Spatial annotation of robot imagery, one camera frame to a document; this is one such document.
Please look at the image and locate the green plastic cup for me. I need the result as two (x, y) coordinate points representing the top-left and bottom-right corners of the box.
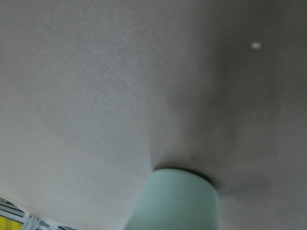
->
(124, 169), (219, 230)

